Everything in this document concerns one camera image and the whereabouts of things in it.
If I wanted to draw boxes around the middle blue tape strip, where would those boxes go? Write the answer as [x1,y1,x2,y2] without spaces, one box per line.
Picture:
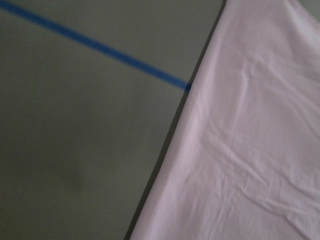
[0,0,192,92]

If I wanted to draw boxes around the pink Snoopy shirt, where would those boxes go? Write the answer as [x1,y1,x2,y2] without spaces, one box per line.
[131,0,320,240]

